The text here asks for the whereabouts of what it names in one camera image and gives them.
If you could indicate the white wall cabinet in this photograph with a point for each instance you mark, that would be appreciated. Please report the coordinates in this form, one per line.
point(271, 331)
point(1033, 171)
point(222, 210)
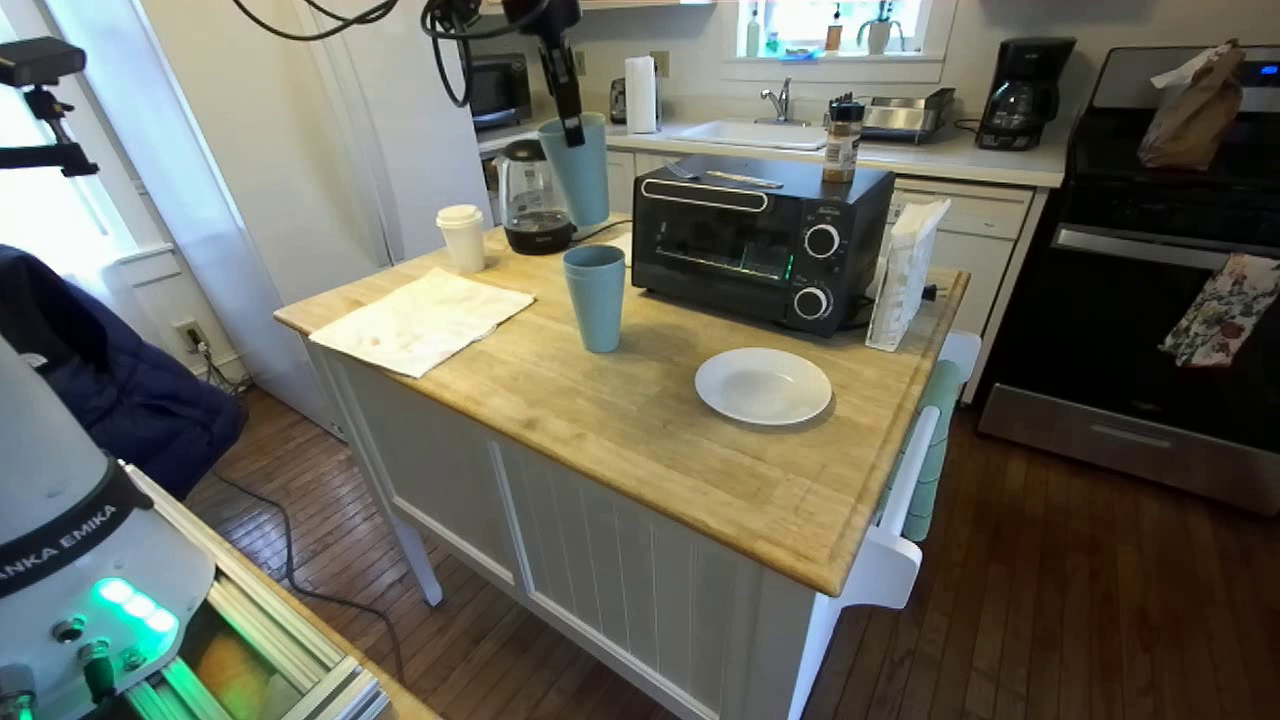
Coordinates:
point(642, 4)

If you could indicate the small green bottle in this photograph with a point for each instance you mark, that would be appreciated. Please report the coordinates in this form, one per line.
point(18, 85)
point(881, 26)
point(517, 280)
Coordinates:
point(772, 46)

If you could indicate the black camera on tripod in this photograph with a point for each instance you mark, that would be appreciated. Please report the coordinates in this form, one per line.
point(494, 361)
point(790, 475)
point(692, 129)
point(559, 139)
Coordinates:
point(43, 62)

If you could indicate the white round plate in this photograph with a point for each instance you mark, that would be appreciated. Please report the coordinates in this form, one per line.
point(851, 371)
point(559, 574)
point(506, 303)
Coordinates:
point(761, 387)

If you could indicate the white kitchen island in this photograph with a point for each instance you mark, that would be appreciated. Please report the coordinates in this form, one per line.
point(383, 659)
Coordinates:
point(603, 560)

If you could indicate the light blue plastic cup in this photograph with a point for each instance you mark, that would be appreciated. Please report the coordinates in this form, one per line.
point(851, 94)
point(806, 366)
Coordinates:
point(595, 252)
point(585, 181)
point(599, 312)

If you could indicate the dark blue jacket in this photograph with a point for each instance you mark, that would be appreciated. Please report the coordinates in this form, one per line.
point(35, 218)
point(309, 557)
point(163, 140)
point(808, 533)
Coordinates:
point(105, 387)

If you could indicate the grey metal toaster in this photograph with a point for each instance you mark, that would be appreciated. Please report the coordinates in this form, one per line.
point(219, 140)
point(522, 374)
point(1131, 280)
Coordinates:
point(909, 117)

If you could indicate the black steel stove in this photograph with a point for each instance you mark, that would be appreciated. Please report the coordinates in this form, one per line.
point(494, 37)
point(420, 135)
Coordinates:
point(1134, 334)

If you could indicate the stained white cloth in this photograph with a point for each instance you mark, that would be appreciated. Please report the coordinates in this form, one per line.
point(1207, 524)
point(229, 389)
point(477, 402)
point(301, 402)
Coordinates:
point(420, 321)

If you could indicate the spice jar with black lid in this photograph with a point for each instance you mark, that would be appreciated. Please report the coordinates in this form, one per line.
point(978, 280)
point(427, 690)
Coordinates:
point(842, 140)

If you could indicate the white wall outlet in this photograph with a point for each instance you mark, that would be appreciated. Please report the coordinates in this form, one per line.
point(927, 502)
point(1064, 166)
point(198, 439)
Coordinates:
point(188, 338)

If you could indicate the white paper towel roll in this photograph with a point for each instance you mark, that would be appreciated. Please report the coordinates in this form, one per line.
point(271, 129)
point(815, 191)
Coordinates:
point(642, 94)

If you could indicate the chrome sink faucet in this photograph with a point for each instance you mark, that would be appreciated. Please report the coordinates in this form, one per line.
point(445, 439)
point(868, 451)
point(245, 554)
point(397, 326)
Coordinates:
point(782, 100)

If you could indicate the black microwave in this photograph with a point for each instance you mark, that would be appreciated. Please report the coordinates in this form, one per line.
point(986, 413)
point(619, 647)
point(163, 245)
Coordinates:
point(499, 94)

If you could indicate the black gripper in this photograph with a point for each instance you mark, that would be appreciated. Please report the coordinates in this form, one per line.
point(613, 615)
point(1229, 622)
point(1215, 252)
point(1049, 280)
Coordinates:
point(542, 15)

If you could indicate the white lidded paper cup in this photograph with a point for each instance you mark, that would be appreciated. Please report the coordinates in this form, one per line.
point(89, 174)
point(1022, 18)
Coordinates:
point(463, 241)

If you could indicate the blue sponge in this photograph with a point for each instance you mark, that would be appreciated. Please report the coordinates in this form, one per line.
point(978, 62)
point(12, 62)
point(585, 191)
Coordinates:
point(801, 54)

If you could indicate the white soap bottle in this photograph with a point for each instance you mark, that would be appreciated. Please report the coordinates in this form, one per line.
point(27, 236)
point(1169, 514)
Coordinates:
point(752, 34)

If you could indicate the windowsill brush holder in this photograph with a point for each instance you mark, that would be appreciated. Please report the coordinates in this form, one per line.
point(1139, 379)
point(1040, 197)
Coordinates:
point(876, 34)

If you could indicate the floral dish towel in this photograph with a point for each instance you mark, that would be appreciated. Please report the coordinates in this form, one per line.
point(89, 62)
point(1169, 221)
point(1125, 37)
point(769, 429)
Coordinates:
point(1221, 312)

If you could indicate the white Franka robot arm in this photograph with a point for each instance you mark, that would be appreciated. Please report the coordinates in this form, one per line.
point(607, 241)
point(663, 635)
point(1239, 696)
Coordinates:
point(54, 452)

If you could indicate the kitchen window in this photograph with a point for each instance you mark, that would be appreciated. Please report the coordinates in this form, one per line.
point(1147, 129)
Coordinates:
point(855, 23)

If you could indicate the glass electric kettle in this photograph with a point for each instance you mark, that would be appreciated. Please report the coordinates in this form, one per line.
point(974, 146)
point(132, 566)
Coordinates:
point(528, 202)

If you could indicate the black toaster oven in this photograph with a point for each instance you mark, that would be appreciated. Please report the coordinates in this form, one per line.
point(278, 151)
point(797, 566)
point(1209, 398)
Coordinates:
point(744, 245)

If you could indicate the brown paper bag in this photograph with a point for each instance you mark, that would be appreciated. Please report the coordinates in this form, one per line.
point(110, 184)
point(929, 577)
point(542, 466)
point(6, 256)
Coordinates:
point(1189, 113)

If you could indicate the black coffee maker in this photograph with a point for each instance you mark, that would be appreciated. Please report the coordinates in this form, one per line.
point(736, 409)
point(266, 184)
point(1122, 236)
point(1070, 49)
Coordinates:
point(1027, 94)

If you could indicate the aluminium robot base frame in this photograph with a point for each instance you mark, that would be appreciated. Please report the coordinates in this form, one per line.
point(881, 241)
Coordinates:
point(286, 652)

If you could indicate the teal hanging towel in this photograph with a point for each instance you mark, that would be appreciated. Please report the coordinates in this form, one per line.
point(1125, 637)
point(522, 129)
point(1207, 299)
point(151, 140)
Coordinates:
point(934, 452)

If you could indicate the white kitchen sink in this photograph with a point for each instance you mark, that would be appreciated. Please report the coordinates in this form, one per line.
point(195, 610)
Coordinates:
point(744, 135)

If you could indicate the bottle with red label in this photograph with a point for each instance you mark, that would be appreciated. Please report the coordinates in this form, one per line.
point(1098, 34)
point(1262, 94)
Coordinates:
point(833, 28)

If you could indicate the dark soap dispenser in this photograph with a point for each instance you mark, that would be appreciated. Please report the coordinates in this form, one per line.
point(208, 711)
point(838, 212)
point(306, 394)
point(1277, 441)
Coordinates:
point(619, 100)

